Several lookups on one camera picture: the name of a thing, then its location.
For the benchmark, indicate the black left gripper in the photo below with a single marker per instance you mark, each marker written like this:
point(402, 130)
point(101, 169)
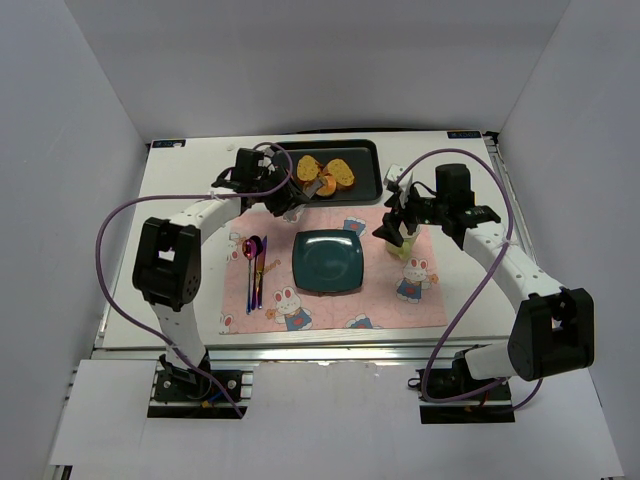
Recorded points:
point(288, 198)

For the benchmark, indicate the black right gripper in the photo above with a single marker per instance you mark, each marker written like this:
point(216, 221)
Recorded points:
point(400, 219)

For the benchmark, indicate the round bun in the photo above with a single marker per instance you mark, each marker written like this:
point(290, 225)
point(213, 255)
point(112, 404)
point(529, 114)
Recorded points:
point(328, 186)

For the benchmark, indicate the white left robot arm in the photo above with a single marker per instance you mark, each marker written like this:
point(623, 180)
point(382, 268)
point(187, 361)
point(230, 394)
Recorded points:
point(168, 266)

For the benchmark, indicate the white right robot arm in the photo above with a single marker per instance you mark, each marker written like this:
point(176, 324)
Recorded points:
point(554, 327)

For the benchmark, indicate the bread slice left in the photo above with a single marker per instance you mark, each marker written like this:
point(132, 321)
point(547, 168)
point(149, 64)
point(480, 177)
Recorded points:
point(308, 169)

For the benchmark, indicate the bread slice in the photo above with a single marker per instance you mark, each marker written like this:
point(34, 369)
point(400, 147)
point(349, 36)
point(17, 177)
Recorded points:
point(341, 172)
point(308, 169)

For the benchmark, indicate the bread slice right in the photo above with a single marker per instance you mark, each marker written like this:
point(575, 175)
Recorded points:
point(341, 172)

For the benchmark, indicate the light green mug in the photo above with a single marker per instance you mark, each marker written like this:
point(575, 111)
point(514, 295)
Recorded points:
point(404, 251)

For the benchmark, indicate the iridescent spoon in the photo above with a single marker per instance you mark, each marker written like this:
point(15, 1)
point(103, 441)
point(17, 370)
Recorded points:
point(251, 248)

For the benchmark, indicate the iridescent knife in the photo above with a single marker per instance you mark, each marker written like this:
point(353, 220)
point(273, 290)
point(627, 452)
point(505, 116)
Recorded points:
point(259, 270)

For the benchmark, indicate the pink bunny placemat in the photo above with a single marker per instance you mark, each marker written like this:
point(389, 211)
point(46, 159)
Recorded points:
point(394, 293)

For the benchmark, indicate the dark teal square plate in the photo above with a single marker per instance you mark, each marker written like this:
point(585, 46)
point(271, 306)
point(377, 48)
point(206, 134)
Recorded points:
point(329, 261)

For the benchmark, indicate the black baking tray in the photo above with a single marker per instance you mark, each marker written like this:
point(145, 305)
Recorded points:
point(361, 157)

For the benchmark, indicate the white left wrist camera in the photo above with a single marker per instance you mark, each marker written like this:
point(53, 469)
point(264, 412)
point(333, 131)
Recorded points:
point(267, 160)

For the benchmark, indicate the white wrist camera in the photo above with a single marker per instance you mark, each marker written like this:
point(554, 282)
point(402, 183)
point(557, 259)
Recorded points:
point(397, 179)
point(267, 160)

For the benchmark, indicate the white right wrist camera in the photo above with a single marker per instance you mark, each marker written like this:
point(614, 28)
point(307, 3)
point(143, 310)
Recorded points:
point(397, 179)

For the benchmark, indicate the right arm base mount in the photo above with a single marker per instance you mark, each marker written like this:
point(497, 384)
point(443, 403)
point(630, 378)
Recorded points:
point(476, 404)

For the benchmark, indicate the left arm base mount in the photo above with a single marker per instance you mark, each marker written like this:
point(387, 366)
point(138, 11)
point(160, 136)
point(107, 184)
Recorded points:
point(172, 399)

